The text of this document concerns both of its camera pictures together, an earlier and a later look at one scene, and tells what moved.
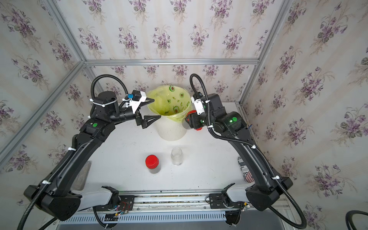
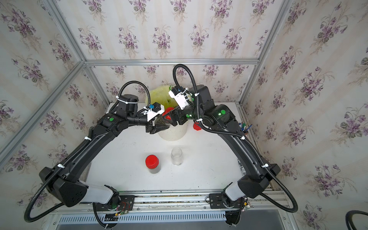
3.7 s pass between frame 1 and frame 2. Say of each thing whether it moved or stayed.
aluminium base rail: stayed
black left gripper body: moved
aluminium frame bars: stayed
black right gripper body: moved
